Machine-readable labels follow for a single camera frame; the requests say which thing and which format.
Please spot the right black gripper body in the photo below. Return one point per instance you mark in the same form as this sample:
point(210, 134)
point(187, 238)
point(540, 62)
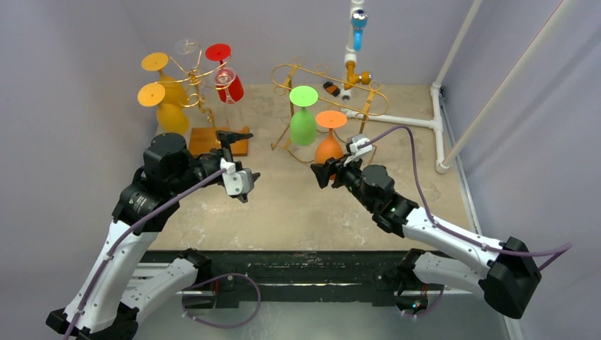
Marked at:
point(338, 173)

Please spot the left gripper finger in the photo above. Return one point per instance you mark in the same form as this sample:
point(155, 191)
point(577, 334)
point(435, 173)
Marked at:
point(236, 142)
point(247, 181)

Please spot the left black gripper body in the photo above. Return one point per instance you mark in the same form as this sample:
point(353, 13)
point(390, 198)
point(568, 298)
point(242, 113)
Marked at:
point(208, 165)

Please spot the gold swirl wine glass rack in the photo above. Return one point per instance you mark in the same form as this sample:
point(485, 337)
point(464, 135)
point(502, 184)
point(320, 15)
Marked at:
point(203, 100)

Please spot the orange plastic goblet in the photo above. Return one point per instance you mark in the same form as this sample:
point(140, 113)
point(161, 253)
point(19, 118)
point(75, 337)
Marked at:
point(329, 147)

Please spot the green plastic cup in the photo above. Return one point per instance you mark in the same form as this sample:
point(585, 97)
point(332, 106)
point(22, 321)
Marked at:
point(303, 127)

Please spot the gold tall wire rack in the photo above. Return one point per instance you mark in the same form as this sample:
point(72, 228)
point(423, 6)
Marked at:
point(320, 105)

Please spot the red plastic goblet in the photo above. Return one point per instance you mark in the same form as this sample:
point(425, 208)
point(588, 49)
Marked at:
point(225, 78)

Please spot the yellow goblet front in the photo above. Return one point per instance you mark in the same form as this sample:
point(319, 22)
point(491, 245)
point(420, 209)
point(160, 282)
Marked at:
point(169, 114)

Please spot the yellow goblet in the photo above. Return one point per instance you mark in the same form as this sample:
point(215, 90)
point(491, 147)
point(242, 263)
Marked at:
point(169, 114)
point(174, 92)

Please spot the clear wine glass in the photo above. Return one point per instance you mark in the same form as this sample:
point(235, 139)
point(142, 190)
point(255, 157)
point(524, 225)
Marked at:
point(188, 47)

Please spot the clear stemmed glass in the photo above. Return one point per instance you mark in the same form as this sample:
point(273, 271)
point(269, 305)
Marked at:
point(228, 115)

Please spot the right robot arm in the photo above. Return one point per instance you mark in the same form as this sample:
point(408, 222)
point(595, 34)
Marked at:
point(503, 273)

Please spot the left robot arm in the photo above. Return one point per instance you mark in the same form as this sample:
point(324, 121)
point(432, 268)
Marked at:
point(104, 307)

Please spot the small black orange object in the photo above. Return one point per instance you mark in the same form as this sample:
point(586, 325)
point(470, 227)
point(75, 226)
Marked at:
point(331, 88)

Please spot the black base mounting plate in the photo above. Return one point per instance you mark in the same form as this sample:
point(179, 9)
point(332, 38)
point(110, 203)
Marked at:
point(380, 278)

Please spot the orange faucet tap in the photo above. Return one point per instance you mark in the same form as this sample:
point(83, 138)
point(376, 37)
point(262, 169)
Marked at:
point(352, 78)

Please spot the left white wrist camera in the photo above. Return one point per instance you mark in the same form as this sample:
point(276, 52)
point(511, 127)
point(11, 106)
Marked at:
point(230, 178)

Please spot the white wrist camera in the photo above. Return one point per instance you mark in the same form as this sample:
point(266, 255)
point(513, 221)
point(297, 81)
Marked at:
point(230, 178)
point(357, 147)

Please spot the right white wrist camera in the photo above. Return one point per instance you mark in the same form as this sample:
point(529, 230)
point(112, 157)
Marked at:
point(357, 147)

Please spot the white pvc pipe frame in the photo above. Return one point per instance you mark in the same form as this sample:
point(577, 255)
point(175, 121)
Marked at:
point(435, 124)

